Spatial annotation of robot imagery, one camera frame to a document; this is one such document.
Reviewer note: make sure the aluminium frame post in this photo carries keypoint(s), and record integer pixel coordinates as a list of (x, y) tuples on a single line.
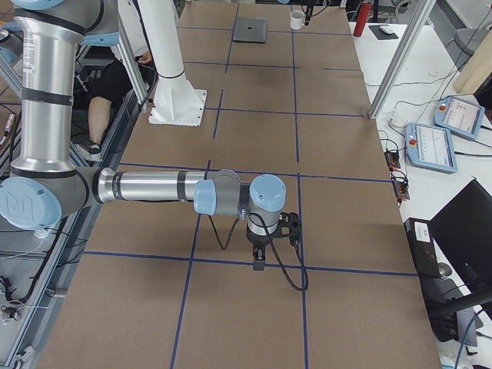
[(407, 41)]

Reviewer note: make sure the silver closed laptop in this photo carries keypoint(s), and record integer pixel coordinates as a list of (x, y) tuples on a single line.
[(250, 30)]

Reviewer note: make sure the far teach pendant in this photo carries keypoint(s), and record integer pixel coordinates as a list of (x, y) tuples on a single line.
[(461, 117)]

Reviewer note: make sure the near teach pendant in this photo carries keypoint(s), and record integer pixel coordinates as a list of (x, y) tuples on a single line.
[(430, 147)]

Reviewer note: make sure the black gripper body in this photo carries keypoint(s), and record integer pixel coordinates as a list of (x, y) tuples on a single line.
[(258, 241)]

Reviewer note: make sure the white mug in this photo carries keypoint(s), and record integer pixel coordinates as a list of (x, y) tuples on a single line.
[(296, 19)]

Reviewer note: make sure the black monitor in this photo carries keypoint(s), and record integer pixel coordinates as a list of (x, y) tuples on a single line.
[(462, 230)]

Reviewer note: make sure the orange circuit board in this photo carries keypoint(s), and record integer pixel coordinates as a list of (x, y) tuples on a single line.
[(392, 158), (400, 184)]

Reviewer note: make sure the black desktop computer box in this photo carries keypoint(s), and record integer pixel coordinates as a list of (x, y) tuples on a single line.
[(449, 311)]

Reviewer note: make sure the seated person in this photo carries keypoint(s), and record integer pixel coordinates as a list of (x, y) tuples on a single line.
[(114, 83)]

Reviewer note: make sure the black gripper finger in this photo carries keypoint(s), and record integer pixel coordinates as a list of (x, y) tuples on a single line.
[(308, 13), (258, 259)]

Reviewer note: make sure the lower orange circuit board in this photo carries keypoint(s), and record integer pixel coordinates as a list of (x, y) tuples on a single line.
[(400, 184)]

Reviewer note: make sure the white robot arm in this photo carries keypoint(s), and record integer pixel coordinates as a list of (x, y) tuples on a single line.
[(176, 101)]

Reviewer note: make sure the teach pendant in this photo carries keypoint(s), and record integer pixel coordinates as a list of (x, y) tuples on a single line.
[(430, 147), (461, 117)]

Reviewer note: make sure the upper orange circuit board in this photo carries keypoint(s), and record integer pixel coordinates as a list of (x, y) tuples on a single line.
[(392, 158)]

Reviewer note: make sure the white computer mouse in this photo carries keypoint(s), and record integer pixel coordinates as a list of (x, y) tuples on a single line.
[(386, 29)]

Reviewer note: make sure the wooden board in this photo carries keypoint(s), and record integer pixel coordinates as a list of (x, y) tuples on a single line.
[(476, 71)]

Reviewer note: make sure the black mouse pad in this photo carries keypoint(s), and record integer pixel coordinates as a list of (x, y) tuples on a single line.
[(380, 35)]

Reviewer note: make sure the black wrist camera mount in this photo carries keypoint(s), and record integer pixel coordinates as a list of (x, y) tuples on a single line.
[(289, 226)]

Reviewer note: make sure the white power adapter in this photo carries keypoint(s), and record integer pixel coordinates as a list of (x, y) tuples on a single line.
[(395, 120)]

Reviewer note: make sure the blue tape line lengthwise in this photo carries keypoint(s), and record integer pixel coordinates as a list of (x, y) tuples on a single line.
[(304, 274)]

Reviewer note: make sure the red water bottle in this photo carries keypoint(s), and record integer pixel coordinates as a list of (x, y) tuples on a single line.
[(362, 17)]

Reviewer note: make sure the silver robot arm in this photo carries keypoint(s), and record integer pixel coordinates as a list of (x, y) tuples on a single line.
[(44, 186)]

